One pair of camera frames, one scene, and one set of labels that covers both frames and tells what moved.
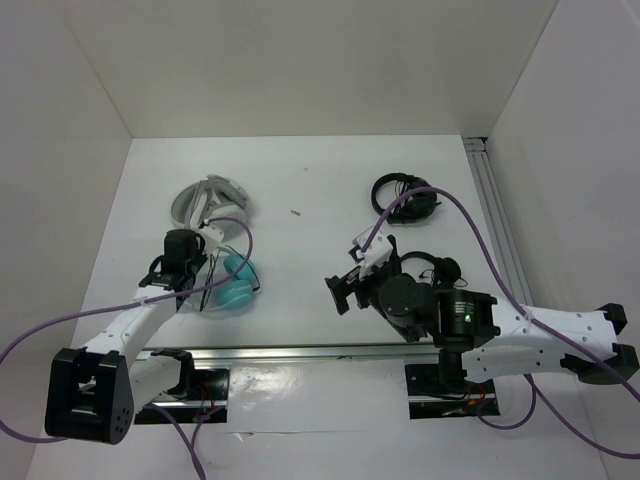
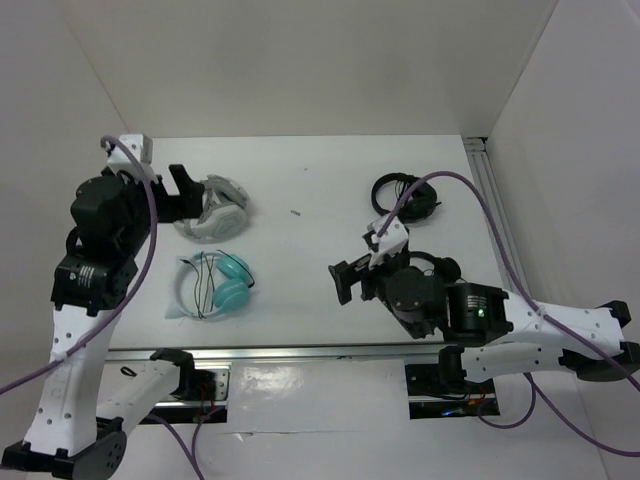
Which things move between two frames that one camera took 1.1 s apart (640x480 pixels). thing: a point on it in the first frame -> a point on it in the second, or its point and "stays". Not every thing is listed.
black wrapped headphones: x=416 y=207 stays
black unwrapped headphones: x=445 y=273 stays
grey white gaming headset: x=212 y=202 stays
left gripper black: x=200 y=255 -> x=189 y=202
